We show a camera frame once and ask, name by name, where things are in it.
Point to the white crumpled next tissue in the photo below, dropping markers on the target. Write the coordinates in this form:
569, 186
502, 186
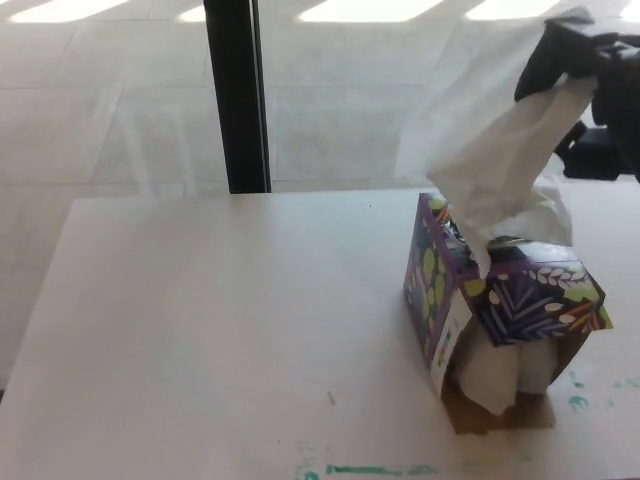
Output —
550, 217

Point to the white pulled facial tissue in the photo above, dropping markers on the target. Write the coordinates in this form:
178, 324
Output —
505, 160

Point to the white tissue stack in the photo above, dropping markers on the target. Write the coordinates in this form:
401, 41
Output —
492, 375

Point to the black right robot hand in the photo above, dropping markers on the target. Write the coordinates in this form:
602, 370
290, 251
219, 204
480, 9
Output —
617, 90

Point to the purple floral tissue box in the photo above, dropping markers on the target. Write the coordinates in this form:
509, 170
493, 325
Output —
525, 310

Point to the black window frame post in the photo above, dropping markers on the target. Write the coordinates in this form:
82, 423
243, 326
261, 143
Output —
239, 95

